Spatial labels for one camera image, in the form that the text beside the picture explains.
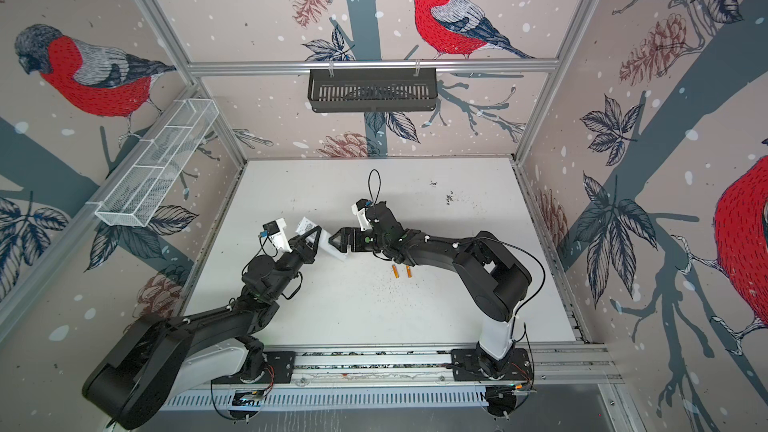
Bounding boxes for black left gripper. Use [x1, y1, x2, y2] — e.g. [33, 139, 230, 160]
[269, 226, 321, 301]

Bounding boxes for white remote control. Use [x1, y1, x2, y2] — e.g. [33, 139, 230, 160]
[296, 217, 347, 261]

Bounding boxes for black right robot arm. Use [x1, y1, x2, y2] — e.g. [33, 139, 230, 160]
[329, 226, 532, 367]

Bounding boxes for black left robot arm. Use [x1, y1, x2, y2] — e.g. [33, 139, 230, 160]
[82, 226, 322, 430]

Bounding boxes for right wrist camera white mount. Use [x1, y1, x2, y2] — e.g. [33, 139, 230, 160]
[351, 198, 372, 231]

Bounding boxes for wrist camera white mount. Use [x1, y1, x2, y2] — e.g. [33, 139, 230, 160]
[260, 218, 292, 252]
[351, 198, 372, 231]

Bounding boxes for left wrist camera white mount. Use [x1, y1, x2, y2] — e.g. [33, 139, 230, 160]
[260, 218, 292, 252]

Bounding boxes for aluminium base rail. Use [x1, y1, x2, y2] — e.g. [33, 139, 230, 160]
[162, 343, 623, 416]

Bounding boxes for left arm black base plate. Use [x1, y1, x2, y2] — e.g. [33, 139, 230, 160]
[230, 351, 296, 385]

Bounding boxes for black wall basket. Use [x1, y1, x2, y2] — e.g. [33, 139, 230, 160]
[307, 68, 438, 113]

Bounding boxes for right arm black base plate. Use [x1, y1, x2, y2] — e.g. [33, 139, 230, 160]
[449, 348, 534, 382]

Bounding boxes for white wire mesh basket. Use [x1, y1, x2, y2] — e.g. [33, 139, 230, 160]
[95, 98, 219, 227]

